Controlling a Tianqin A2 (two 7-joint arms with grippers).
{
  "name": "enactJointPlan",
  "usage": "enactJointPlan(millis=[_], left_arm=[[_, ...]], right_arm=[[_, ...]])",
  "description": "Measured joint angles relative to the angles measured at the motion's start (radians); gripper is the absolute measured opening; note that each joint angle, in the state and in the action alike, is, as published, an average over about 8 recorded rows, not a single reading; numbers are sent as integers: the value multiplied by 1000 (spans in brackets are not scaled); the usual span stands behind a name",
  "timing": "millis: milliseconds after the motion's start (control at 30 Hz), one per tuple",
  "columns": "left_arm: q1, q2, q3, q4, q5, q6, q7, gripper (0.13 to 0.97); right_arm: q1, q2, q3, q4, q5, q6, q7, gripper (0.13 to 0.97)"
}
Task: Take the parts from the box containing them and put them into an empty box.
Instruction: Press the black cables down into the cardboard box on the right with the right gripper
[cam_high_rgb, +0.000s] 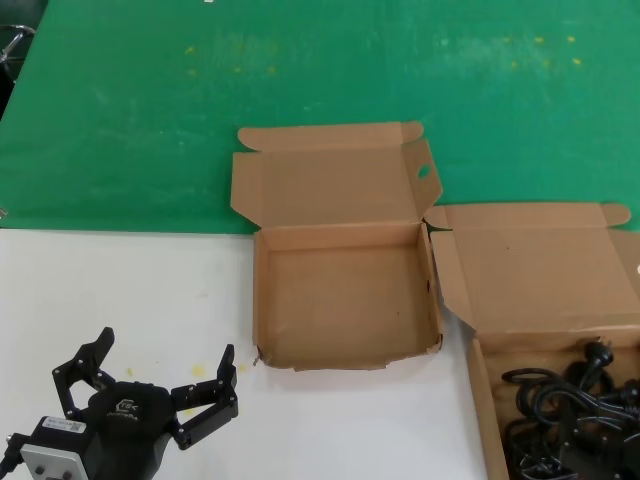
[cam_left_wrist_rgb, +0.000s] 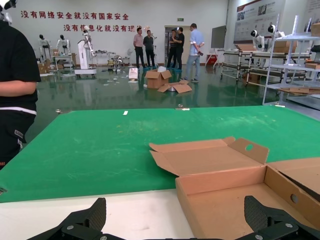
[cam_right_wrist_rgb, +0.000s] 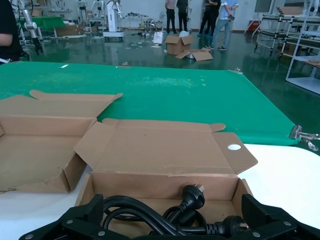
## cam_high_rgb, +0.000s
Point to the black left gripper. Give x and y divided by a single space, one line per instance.
125 430

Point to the open cardboard box torn corner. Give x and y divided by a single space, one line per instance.
340 300

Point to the open cardboard box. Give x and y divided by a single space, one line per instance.
530 280

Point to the green table mat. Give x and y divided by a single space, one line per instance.
125 125

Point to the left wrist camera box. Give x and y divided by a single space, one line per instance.
52 457

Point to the black chair chrome frame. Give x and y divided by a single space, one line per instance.
10 45

